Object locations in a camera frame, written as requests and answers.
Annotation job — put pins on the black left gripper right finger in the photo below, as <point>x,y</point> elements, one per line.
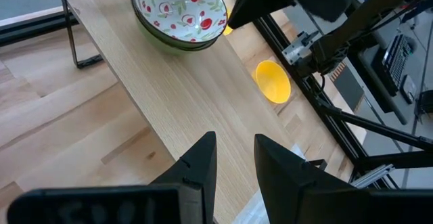
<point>280,176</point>

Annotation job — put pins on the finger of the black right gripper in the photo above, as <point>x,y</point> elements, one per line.
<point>264,0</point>

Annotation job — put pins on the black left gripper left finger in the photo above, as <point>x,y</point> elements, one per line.
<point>198,170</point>

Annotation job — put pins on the yellow mini bowl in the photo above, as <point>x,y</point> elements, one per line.
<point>228,29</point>
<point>272,81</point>

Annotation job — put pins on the floral white mini bowl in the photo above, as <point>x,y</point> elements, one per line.
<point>162,46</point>
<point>176,11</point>
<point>203,45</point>

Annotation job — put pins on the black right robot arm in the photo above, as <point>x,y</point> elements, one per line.
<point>355,27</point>

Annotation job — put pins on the black keyboard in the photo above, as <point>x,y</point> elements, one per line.
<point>396,63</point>

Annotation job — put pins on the black computer mouse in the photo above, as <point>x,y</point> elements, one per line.
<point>408,88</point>

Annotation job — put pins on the silver metal bracket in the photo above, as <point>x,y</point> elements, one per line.
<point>297,47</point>

